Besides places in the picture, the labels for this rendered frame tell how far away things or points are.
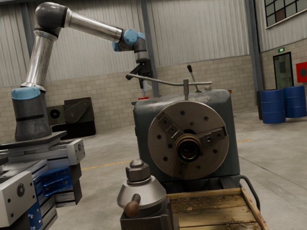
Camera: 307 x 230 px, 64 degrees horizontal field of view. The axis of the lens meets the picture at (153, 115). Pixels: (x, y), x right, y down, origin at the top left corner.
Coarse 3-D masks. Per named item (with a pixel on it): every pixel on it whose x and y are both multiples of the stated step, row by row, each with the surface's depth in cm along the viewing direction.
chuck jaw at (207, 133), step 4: (216, 128) 94; (220, 128) 92; (224, 128) 94; (204, 132) 93; (208, 132) 91; (212, 132) 90; (216, 132) 90; (220, 132) 90; (224, 132) 94; (200, 136) 88; (204, 136) 89; (208, 136) 89; (212, 136) 90; (216, 136) 90; (220, 136) 90; (224, 136) 90; (200, 140) 87; (204, 140) 87; (208, 140) 89; (212, 140) 89; (216, 140) 90; (204, 144) 87; (208, 144) 89
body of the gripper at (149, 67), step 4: (140, 60) 141; (144, 60) 141; (148, 60) 142; (140, 64) 143; (144, 64) 143; (148, 64) 142; (144, 68) 143; (148, 68) 142; (140, 72) 142; (144, 72) 141; (148, 72) 142; (152, 72) 147; (144, 76) 143; (148, 76) 141; (152, 76) 145
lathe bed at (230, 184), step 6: (210, 180) 109; (222, 180) 107; (228, 180) 106; (174, 186) 109; (180, 186) 108; (210, 186) 104; (216, 186) 108; (222, 186) 102; (228, 186) 100; (234, 186) 100; (168, 192) 109; (174, 192) 102; (180, 192) 101; (186, 192) 107
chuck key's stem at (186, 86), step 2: (184, 80) 97; (186, 80) 97; (188, 80) 97; (184, 82) 97; (186, 82) 97; (188, 82) 97; (184, 84) 97; (186, 84) 97; (188, 84) 97; (184, 86) 97; (186, 86) 97; (188, 86) 97; (184, 88) 97; (186, 88) 97; (188, 88) 97; (184, 90) 98; (186, 90) 97; (188, 90) 97; (184, 92) 98; (186, 92) 97; (188, 92) 97; (184, 94) 98; (186, 94) 97; (188, 94) 98; (186, 96) 98; (186, 98) 98
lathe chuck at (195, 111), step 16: (160, 112) 99; (176, 112) 95; (192, 112) 94; (208, 112) 94; (160, 128) 96; (192, 128) 95; (208, 128) 94; (160, 144) 97; (224, 144) 94; (160, 160) 98; (176, 160) 97; (208, 160) 96; (192, 176) 97
